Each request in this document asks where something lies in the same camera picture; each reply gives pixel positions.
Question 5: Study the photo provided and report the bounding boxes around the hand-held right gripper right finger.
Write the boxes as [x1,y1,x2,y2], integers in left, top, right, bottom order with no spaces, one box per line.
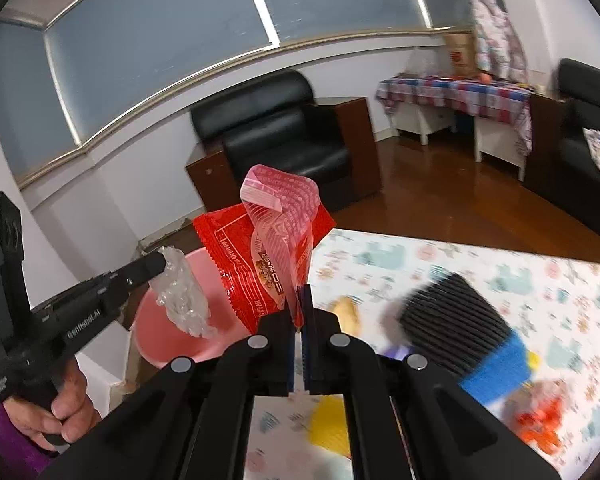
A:
[302,284,563,480]

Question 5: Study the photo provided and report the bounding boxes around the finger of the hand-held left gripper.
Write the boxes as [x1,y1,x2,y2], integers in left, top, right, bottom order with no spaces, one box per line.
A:
[102,251,168,313]

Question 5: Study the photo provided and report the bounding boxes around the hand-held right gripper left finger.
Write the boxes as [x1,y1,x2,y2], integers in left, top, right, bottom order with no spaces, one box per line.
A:
[39,311,299,480]

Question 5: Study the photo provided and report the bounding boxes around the clear plastic wrap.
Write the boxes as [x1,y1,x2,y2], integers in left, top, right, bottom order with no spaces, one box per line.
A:
[149,246,219,341]

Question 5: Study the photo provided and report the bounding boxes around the pink plastic basin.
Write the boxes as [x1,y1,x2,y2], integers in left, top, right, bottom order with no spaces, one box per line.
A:
[130,247,255,369]

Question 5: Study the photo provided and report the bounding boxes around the red snack wrapper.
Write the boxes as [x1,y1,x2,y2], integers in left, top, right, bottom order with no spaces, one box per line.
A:
[192,201,337,337]

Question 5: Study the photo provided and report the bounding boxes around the pink transparent wrapper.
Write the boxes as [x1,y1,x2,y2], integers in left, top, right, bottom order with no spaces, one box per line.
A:
[240,163,322,333]

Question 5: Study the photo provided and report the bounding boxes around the person's left forearm purple sleeve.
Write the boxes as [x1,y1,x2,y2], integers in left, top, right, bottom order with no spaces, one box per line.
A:
[0,402,58,480]

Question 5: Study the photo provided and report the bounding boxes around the person's left hand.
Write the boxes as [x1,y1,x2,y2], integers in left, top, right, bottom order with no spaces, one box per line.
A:
[2,354,102,453]

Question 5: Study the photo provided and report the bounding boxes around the yellow sponge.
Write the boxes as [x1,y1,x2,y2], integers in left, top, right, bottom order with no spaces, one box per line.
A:
[307,396,352,460]

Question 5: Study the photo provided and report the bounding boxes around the black leather armchair wooden sides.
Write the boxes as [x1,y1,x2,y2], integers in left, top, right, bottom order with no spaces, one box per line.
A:
[185,69,384,213]

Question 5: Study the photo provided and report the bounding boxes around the floral printed tablecloth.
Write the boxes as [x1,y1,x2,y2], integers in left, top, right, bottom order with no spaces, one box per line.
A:
[240,227,600,480]

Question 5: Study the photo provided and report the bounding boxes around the large curved window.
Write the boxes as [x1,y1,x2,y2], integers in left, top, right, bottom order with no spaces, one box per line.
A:
[0,0,435,182]

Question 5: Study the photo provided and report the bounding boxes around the crumpled orange-red wrapper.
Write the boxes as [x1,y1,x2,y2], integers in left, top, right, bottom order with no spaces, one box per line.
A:
[511,379,567,455]

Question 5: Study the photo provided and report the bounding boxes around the white side table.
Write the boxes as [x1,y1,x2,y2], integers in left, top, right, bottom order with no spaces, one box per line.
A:
[394,104,529,182]

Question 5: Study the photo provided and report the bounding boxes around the plaid tablecloth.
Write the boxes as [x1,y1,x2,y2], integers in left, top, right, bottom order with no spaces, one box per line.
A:
[376,74,536,155]

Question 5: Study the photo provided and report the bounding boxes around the clear plastic bag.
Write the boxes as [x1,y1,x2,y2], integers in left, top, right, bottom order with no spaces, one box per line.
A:
[405,46,449,79]

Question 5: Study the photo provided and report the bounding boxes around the black leather sofa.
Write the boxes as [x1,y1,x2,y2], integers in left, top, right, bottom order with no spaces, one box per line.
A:
[524,57,600,257]

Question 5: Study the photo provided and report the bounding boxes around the cardboard box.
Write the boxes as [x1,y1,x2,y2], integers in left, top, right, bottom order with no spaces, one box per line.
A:
[442,31,479,79]

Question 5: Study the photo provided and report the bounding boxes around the hanging floral garment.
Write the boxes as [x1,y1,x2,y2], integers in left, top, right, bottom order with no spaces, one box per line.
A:
[440,0,532,87]

